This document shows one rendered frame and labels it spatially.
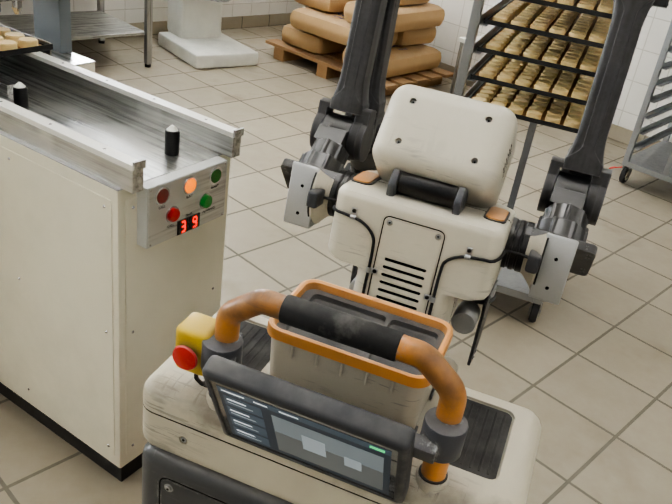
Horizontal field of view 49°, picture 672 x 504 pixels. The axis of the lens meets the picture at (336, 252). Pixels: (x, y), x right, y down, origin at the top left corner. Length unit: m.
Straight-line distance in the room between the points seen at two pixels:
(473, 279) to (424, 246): 0.09
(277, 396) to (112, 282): 0.85
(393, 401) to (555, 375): 1.74
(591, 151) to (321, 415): 0.69
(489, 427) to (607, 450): 1.40
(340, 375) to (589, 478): 1.46
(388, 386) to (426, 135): 0.42
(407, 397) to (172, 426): 0.33
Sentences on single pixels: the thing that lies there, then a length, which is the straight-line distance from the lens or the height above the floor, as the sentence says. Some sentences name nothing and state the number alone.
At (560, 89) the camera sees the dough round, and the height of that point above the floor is 0.88.
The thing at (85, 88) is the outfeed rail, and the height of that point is 0.86.
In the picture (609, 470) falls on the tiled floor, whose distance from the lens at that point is 2.40.
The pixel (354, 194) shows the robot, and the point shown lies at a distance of 1.18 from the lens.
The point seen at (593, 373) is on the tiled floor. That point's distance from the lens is 2.77.
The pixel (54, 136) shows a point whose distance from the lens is 1.64.
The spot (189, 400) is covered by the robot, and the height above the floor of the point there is 0.80.
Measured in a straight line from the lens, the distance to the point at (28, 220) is 1.80.
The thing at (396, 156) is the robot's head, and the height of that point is 1.07.
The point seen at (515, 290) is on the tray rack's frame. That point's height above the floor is 0.15.
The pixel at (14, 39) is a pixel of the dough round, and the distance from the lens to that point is 2.23.
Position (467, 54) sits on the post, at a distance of 2.55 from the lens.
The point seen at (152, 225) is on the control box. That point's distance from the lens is 1.57.
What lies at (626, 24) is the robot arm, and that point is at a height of 1.30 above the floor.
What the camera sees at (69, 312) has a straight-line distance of 1.81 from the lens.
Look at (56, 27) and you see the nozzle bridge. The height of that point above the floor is 0.91.
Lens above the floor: 1.49
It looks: 29 degrees down
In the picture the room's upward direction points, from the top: 9 degrees clockwise
